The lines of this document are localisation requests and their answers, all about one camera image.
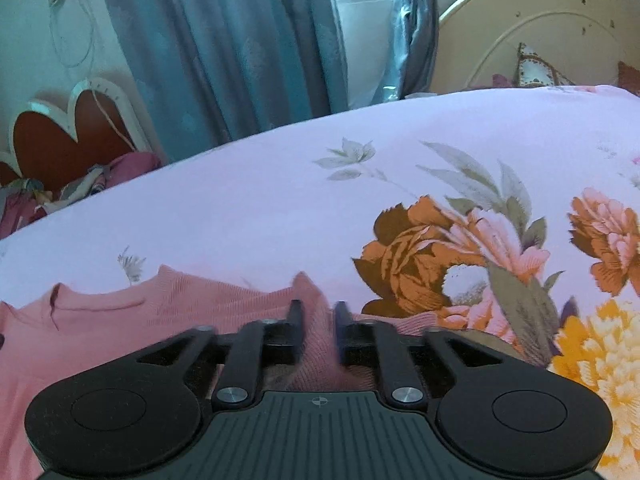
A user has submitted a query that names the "cream round headboard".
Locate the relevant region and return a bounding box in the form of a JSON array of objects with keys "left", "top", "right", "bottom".
[{"left": 430, "top": 0, "right": 639, "bottom": 93}]

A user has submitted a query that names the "blue curtain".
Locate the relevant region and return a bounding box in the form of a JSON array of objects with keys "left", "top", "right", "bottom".
[
  {"left": 378, "top": 0, "right": 439, "bottom": 102},
  {"left": 105, "top": 0, "right": 348, "bottom": 160}
]

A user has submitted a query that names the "patterned cushion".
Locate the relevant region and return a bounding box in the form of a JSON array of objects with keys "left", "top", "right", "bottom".
[{"left": 515, "top": 42, "right": 574, "bottom": 88}]

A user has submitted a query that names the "blue curtain right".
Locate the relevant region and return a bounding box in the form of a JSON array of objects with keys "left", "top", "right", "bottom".
[{"left": 378, "top": 0, "right": 439, "bottom": 102}]

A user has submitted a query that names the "window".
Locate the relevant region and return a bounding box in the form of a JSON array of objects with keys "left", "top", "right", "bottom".
[{"left": 326, "top": 0, "right": 457, "bottom": 109}]

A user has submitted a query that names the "white hanging cable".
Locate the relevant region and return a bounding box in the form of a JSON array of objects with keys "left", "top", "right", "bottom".
[{"left": 46, "top": 0, "right": 139, "bottom": 154}]

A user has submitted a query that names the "pink knit garment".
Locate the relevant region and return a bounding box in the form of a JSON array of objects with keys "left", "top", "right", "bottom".
[{"left": 0, "top": 264, "right": 442, "bottom": 480}]

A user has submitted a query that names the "floral pink bedsheet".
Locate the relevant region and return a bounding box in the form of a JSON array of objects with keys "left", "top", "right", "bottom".
[{"left": 1, "top": 86, "right": 639, "bottom": 479}]

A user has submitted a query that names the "blue curtain left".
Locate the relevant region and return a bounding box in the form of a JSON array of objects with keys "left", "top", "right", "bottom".
[{"left": 105, "top": 0, "right": 348, "bottom": 160}]

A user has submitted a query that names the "red scalloped headboard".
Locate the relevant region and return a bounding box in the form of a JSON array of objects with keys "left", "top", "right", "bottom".
[{"left": 1, "top": 77, "right": 152, "bottom": 191}]

